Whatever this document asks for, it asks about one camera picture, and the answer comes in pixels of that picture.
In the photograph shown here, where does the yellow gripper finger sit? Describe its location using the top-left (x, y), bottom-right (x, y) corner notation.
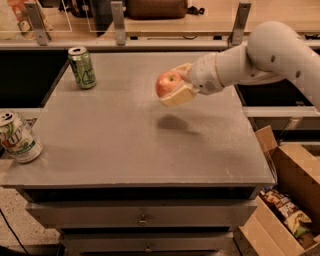
top-left (160, 82), bottom-right (199, 107)
top-left (169, 63), bottom-right (192, 82)

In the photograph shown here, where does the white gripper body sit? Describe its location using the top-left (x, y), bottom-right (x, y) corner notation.
top-left (189, 53), bottom-right (224, 95)

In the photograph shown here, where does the red apple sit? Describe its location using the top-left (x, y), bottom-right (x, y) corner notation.
top-left (155, 71), bottom-right (182, 98)

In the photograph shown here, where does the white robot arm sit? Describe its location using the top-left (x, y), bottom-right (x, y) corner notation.
top-left (155, 21), bottom-right (320, 108)

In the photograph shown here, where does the green soda can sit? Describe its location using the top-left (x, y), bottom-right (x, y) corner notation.
top-left (68, 46), bottom-right (96, 89)

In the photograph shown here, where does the white 7up can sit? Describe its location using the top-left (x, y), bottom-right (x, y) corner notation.
top-left (0, 109), bottom-right (43, 163)

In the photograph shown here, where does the brown bag on counter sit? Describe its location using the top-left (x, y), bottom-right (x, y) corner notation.
top-left (126, 0), bottom-right (188, 20)

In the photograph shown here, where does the grey upper drawer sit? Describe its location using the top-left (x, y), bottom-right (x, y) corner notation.
top-left (26, 200), bottom-right (257, 229)

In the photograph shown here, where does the grey drawer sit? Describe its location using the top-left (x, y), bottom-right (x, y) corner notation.
top-left (60, 232), bottom-right (233, 253)
top-left (26, 200), bottom-right (257, 229)

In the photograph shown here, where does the cardboard box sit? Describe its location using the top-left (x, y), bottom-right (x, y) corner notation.
top-left (240, 126), bottom-right (320, 256)

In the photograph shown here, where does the brown snack bag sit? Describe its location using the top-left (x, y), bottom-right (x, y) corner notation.
top-left (260, 189), bottom-right (299, 220)

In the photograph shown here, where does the grey lower drawer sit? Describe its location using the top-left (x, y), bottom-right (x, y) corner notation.
top-left (60, 232), bottom-right (233, 253)

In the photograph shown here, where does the green snack bag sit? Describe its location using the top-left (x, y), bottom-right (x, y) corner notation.
top-left (284, 210), bottom-right (313, 248)

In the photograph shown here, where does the orange snack packet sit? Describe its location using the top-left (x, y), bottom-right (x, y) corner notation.
top-left (6, 0), bottom-right (52, 34)

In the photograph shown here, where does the right metal bracket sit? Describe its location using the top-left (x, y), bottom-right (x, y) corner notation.
top-left (228, 2), bottom-right (251, 46)

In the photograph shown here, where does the metal bracket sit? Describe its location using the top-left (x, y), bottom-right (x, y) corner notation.
top-left (25, 1), bottom-right (51, 46)
top-left (228, 2), bottom-right (251, 46)
top-left (111, 1), bottom-right (126, 46)

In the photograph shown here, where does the middle metal bracket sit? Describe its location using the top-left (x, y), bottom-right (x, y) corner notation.
top-left (111, 1), bottom-right (126, 46)

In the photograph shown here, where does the left metal bracket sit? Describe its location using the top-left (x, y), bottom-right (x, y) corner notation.
top-left (25, 1), bottom-right (51, 46)

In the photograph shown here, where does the black floor cable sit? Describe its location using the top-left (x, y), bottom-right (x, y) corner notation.
top-left (0, 210), bottom-right (30, 256)

